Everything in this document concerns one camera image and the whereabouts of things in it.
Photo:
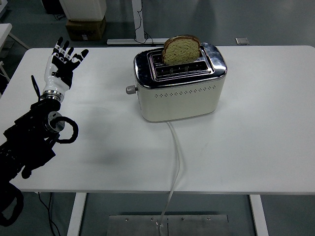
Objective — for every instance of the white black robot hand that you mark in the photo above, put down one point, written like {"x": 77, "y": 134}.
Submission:
{"x": 53, "y": 82}

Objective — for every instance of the grey toaster lever knob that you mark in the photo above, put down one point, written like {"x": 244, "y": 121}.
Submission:
{"x": 130, "y": 89}

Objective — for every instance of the cream chrome two-slot toaster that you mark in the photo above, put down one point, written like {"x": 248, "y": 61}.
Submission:
{"x": 182, "y": 103}

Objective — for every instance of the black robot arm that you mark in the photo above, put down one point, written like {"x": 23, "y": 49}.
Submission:
{"x": 29, "y": 137}

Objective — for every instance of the brown cardboard box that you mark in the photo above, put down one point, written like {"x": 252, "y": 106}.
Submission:
{"x": 85, "y": 30}

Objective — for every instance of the white side table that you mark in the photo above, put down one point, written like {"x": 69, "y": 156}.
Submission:
{"x": 4, "y": 33}

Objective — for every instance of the black box on floor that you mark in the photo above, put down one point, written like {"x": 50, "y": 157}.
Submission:
{"x": 53, "y": 6}

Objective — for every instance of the white box-shaped appliance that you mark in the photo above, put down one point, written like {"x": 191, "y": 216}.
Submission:
{"x": 83, "y": 8}

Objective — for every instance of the white T-shaped table stand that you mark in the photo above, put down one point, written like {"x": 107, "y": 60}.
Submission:
{"x": 137, "y": 24}

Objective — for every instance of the brown bread slice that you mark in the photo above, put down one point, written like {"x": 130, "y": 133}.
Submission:
{"x": 180, "y": 52}

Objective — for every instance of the white table leg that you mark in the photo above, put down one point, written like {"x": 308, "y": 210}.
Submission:
{"x": 259, "y": 216}
{"x": 76, "y": 214}

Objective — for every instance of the grey square floor plate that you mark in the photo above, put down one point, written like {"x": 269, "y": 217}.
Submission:
{"x": 242, "y": 41}

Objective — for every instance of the grey metal plate with screws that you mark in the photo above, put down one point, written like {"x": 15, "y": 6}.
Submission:
{"x": 192, "y": 226}

